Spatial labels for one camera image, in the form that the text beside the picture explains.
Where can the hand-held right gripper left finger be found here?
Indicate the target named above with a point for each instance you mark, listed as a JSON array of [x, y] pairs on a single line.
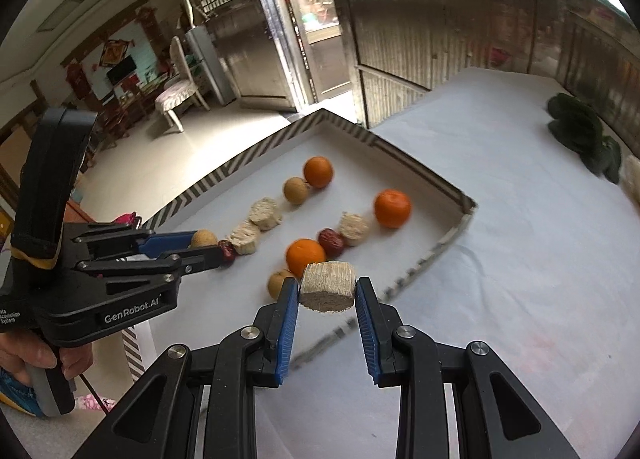
[[287, 324]]

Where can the small orange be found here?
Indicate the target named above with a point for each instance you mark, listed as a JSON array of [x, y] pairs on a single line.
[[305, 254]]

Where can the wooden panel door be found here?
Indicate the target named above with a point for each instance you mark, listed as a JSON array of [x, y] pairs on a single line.
[[400, 24]]

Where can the red date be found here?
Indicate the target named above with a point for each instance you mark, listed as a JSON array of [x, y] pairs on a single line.
[[228, 253], [331, 241]]

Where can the white striped-rim cardboard tray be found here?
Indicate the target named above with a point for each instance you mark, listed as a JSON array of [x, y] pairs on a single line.
[[340, 179]]

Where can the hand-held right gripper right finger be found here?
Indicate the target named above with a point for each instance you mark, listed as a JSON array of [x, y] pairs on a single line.
[[365, 326]]

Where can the beige cob chunk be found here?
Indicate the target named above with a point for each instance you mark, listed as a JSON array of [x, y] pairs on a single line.
[[245, 239], [327, 287], [354, 228], [265, 213]]

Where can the ceiling light panel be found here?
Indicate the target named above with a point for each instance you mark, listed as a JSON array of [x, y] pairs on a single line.
[[60, 14]]

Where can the metal framed glass door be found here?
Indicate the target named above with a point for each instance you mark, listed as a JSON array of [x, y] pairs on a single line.
[[280, 29]]

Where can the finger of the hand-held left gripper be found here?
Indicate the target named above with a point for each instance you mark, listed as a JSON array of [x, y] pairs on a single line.
[[200, 259], [160, 244]]

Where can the black screen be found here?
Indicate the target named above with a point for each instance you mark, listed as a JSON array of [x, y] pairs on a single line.
[[121, 70]]

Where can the dark green leafy vegetable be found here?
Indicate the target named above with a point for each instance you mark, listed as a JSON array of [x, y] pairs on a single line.
[[580, 134]]

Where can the greenish brown round fruit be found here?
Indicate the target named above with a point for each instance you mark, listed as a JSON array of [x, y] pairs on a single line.
[[277, 284]]

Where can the red cloth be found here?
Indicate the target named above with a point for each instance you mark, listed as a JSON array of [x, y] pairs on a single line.
[[127, 219]]

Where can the person's left hand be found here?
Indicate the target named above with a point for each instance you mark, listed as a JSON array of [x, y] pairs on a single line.
[[20, 351]]

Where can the white refrigerator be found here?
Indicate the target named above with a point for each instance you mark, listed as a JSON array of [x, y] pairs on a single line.
[[207, 64]]

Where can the small beige longan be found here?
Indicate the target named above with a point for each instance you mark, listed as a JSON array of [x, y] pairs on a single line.
[[204, 239]]

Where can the small red object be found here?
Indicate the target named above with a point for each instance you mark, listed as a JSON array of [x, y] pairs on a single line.
[[500, 56]]

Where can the large brown round fruit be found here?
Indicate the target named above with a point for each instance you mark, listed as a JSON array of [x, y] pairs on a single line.
[[295, 190]]

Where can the white carved chair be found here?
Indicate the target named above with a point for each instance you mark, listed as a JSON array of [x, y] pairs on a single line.
[[177, 89]]

